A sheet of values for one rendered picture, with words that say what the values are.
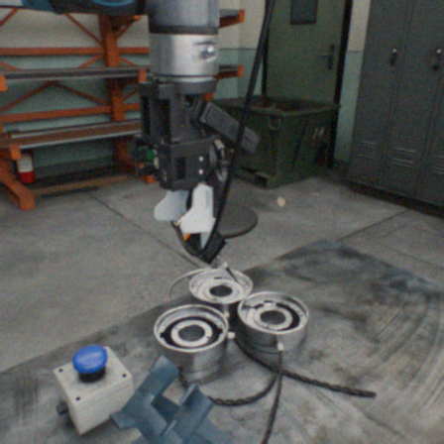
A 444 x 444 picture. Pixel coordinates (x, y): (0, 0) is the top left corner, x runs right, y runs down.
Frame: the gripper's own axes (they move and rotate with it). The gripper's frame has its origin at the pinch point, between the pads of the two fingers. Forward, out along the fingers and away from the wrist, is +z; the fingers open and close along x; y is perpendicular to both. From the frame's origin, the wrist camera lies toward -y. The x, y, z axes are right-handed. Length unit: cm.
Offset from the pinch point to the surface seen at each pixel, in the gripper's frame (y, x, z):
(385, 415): -5.3, 26.9, 16.5
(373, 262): -40.2, 8.1, 16.8
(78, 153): -159, -352, 87
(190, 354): 6.7, 5.5, 13.4
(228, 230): -60, -51, 37
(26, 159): -104, -342, 81
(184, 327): 2.8, -0.2, 14.6
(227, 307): -4.7, 1.3, 14.0
